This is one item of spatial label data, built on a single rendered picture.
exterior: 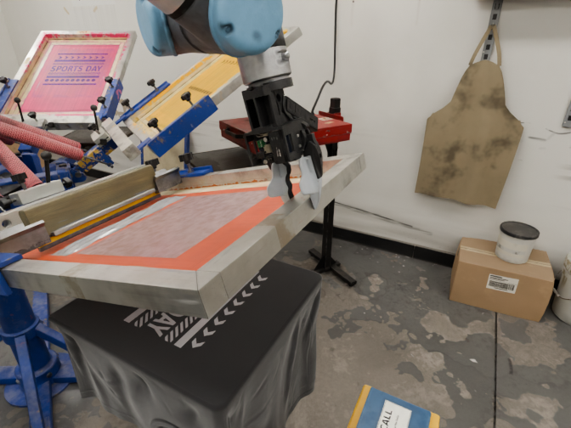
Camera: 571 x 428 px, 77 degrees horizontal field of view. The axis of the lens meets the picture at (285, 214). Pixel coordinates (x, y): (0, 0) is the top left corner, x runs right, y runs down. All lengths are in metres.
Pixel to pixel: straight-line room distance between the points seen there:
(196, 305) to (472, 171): 2.28
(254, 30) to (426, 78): 2.21
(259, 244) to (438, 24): 2.20
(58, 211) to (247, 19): 0.71
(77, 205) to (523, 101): 2.30
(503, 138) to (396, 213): 0.85
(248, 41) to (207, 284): 0.25
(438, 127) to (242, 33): 2.20
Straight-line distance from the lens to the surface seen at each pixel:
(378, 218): 2.86
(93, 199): 1.01
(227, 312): 0.86
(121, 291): 0.51
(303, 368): 1.12
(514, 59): 2.52
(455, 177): 2.60
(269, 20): 0.39
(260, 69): 0.54
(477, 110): 2.49
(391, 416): 0.68
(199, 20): 0.39
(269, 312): 0.85
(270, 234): 0.50
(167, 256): 0.63
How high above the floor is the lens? 1.51
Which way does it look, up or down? 26 degrees down
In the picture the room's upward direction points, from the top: straight up
